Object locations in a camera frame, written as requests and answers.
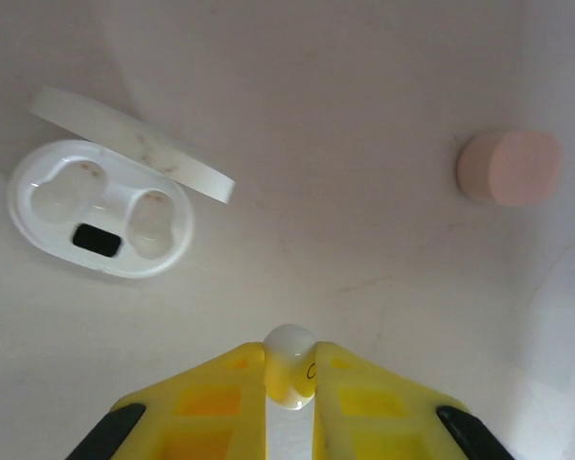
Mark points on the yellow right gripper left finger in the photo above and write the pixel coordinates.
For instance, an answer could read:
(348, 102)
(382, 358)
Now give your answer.
(206, 412)

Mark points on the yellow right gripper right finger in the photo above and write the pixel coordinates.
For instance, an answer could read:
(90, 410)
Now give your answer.
(374, 417)

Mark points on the white earbud charging case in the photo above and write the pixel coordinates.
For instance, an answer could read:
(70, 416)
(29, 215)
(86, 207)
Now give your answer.
(100, 201)

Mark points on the pink earbud charging case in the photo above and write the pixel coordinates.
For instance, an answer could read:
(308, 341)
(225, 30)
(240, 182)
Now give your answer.
(517, 167)

